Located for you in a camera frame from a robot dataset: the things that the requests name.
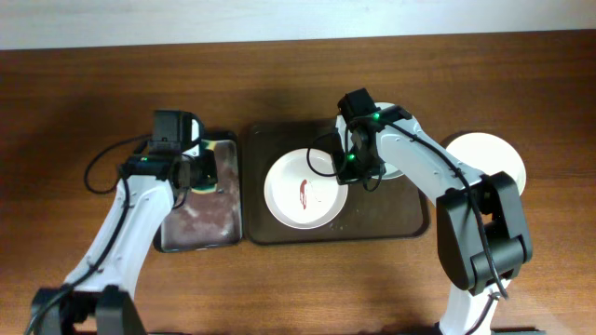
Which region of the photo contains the green and yellow sponge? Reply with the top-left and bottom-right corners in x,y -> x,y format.
191,140 -> 218,194

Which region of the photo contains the pale grey plate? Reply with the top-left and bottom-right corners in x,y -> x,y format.
335,114 -> 409,181

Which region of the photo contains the white plate with red smear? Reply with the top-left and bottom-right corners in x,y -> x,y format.
264,148 -> 348,230

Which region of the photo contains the white plate with sauce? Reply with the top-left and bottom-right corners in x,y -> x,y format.
446,132 -> 527,194

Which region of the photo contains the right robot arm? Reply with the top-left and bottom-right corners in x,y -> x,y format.
332,88 -> 533,335

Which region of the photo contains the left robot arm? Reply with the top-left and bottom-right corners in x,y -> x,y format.
25,110 -> 218,334

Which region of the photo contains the brown serving tray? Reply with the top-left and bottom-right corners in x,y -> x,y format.
240,119 -> 429,246

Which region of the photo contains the black and metal sponge tray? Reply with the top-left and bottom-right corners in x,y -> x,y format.
153,131 -> 242,253

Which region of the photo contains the right black cable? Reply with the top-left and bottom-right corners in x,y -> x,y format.
305,118 -> 509,335

